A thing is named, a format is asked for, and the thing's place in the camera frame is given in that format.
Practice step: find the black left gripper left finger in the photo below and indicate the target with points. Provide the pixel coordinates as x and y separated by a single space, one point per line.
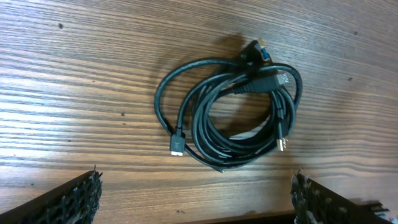
75 201

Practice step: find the black cable gold plug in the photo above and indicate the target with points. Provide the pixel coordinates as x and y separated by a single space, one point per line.
218 150

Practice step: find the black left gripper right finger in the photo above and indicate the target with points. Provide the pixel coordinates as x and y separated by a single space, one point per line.
315 204

